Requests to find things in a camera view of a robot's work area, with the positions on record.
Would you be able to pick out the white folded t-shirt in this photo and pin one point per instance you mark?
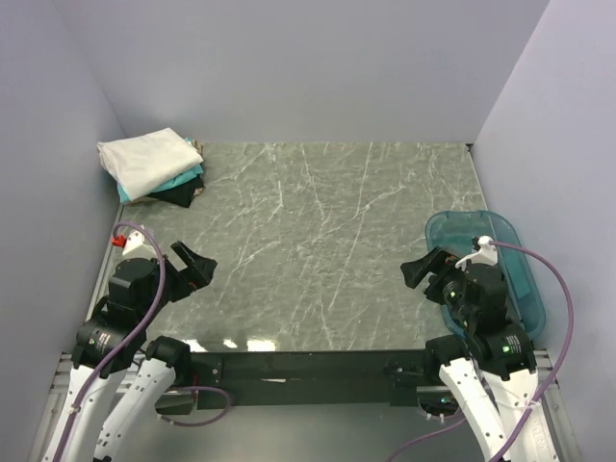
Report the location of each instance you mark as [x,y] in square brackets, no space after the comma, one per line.
[142,163]

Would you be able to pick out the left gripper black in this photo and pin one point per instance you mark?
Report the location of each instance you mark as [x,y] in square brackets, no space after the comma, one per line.
[199,270]

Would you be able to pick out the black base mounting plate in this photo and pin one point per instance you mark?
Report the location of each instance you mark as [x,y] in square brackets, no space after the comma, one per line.
[267,378]

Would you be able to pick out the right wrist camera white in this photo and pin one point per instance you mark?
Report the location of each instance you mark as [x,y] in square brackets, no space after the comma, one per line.
[485,253]

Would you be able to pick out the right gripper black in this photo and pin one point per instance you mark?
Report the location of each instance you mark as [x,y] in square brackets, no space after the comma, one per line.
[414,270]

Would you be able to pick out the beige patterned folded cloth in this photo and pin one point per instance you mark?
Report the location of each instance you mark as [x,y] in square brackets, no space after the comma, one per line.
[197,145]

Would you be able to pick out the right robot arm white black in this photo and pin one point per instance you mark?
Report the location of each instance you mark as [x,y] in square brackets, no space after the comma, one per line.
[490,369]

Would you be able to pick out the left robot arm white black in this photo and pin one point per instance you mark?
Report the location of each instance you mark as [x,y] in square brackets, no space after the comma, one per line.
[118,376]

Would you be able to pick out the teal plastic bin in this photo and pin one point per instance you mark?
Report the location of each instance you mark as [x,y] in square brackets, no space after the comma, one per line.
[454,231]

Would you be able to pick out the teal folded t-shirt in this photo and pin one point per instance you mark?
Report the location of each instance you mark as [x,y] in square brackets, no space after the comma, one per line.
[174,182]

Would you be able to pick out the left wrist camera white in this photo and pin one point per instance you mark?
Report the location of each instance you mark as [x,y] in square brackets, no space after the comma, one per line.
[132,246]

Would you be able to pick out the black folded t-shirt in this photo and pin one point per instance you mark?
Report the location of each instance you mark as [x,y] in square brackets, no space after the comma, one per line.
[181,195]

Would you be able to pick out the aluminium rail frame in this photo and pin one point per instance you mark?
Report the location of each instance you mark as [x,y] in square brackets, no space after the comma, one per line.
[214,398]

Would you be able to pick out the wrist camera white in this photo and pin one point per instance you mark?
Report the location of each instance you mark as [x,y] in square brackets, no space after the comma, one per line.
[485,253]
[132,246]

